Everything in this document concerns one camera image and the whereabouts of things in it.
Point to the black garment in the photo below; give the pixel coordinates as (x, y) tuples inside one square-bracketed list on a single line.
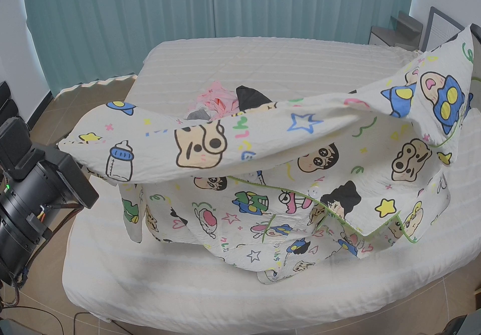
[(250, 98)]

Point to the grey and white garment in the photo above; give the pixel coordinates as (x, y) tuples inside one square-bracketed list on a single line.
[(197, 114)]

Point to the bed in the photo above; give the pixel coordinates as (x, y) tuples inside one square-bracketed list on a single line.
[(263, 63)]

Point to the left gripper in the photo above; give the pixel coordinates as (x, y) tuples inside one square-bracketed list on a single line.
[(75, 183)]

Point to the black padded chair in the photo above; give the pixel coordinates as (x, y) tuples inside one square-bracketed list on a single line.
[(5, 100)]

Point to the white printed pyjama top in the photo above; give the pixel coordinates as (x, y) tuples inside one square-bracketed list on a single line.
[(263, 145)]

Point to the pink garment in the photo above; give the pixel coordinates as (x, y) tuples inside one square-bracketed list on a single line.
[(216, 98)]

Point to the grey bedside table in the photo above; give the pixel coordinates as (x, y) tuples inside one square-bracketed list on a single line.
[(390, 34)]

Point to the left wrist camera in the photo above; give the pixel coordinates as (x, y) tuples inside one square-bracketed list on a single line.
[(15, 141)]

